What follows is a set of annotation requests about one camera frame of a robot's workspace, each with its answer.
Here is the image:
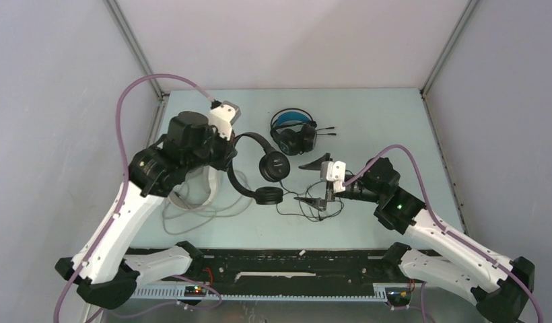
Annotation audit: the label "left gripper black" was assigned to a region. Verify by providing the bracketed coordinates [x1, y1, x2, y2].
[184, 122, 237, 173]

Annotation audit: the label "small black headphones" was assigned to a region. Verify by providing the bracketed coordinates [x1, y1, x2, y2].
[226, 132, 312, 206]

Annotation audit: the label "large black blue headphones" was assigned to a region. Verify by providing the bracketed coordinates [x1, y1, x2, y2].
[269, 108, 335, 156]

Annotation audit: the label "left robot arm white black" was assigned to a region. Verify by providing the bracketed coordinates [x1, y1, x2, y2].
[55, 104, 240, 310]

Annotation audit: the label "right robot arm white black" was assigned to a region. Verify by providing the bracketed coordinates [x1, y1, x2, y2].
[300, 153, 535, 322]

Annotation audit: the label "white gaming headphones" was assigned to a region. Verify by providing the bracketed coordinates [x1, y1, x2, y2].
[162, 162, 254, 236]

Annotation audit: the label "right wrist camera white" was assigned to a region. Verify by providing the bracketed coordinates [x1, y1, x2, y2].
[320, 161, 346, 182]

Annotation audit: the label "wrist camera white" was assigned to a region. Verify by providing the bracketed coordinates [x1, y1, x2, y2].
[320, 161, 346, 182]
[207, 101, 241, 141]

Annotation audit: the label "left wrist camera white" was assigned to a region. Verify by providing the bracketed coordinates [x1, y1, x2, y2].
[207, 101, 241, 141]

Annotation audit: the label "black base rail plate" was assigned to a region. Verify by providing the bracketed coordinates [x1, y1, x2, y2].
[124, 248, 426, 297]

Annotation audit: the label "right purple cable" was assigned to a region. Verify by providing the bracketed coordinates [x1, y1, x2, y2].
[343, 143, 545, 323]

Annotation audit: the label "purple cable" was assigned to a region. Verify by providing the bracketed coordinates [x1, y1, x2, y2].
[53, 73, 223, 323]
[343, 143, 545, 323]

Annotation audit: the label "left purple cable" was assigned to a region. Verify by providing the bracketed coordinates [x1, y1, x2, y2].
[53, 73, 223, 323]

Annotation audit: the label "white slotted cable duct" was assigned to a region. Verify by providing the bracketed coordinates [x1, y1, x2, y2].
[131, 284, 411, 302]

